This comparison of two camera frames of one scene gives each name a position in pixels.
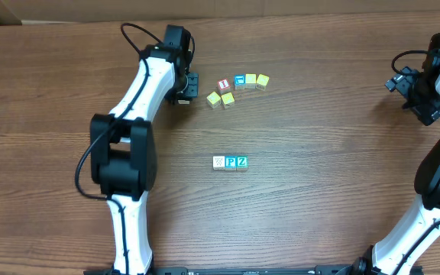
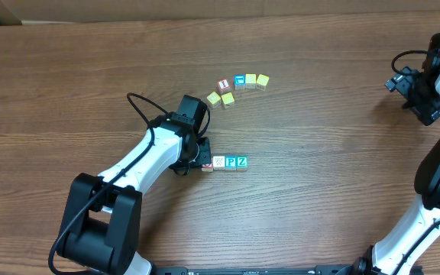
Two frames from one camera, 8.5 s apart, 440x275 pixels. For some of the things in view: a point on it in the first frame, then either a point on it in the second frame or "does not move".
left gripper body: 188,86 -> 200,153
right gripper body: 422,95 does not move
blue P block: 230,163 does not move
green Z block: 241,163 does not move
